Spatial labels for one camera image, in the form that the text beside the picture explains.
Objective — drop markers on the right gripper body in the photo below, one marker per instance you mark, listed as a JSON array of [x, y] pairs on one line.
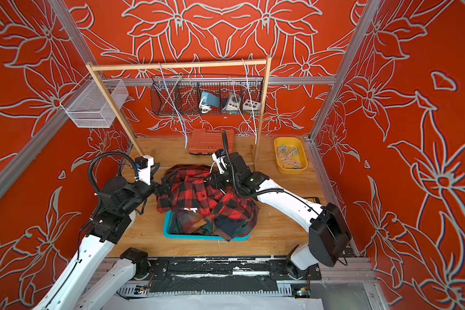
[[226, 179]]

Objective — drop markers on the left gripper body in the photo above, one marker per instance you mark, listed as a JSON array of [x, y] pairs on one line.
[[140, 192]]

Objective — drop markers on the red black plaid shirt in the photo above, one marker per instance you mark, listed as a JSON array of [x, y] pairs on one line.
[[201, 210]]

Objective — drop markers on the dark plaid shirt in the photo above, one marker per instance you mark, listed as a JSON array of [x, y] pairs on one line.
[[213, 226]]

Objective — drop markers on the white wire hanger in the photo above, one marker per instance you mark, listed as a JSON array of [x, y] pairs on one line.
[[247, 88], [171, 94]]

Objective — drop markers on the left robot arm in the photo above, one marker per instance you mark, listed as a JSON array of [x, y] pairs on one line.
[[96, 240]]

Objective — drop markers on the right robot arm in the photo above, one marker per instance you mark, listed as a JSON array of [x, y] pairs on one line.
[[326, 226]]

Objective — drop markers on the red brown box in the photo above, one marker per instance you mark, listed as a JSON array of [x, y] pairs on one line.
[[205, 141]]

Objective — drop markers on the teal plastic basket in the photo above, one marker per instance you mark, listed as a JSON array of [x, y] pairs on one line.
[[168, 230]]

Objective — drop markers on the yellow plastic tray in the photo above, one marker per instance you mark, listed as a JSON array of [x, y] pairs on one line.
[[290, 155]]

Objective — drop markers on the white power adapter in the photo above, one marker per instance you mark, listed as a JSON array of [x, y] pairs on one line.
[[232, 103]]

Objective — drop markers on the white dotted box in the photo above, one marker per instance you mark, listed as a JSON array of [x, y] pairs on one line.
[[251, 106]]

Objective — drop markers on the black yellow tool case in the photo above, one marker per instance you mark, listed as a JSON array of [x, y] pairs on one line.
[[314, 200]]

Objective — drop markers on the white mesh basket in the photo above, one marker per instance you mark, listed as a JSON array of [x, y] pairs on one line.
[[88, 108]]

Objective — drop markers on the wooden hanging rack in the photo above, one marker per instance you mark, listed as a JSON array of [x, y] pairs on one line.
[[94, 71]]

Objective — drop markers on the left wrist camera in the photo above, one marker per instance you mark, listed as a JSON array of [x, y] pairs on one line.
[[144, 164]]

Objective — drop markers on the teal charger with cable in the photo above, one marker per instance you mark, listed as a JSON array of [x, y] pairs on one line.
[[208, 102]]

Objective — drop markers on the black wire basket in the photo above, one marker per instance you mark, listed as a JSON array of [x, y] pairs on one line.
[[189, 90]]

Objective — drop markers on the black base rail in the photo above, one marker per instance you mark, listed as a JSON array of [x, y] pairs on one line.
[[254, 275]]

